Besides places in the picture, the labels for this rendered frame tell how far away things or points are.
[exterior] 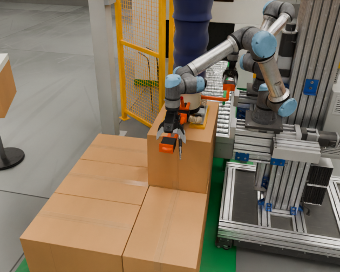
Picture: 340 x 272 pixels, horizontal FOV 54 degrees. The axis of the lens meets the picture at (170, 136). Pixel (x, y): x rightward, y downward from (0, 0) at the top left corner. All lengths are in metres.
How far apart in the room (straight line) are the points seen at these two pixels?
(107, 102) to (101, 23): 0.82
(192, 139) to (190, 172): 0.25
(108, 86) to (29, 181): 1.21
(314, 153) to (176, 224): 0.90
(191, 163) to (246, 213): 0.74
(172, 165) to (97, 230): 0.60
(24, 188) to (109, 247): 1.61
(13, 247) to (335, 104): 2.44
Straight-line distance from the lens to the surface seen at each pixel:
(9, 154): 3.87
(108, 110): 3.67
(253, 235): 2.50
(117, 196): 2.23
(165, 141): 1.71
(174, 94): 1.57
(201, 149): 2.04
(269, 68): 1.77
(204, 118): 2.23
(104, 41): 3.40
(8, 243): 2.90
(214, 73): 4.31
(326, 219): 2.81
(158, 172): 2.21
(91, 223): 2.07
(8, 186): 3.45
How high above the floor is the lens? 1.99
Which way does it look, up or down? 31 degrees down
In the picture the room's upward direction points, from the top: 1 degrees clockwise
